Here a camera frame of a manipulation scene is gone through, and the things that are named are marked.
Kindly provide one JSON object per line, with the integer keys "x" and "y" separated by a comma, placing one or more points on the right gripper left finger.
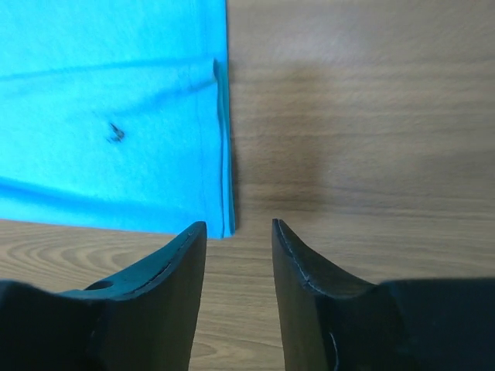
{"x": 141, "y": 318}

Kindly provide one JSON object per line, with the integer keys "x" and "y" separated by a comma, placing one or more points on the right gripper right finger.
{"x": 333, "y": 320}

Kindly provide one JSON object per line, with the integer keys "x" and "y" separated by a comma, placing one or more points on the turquoise t shirt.
{"x": 115, "y": 115}

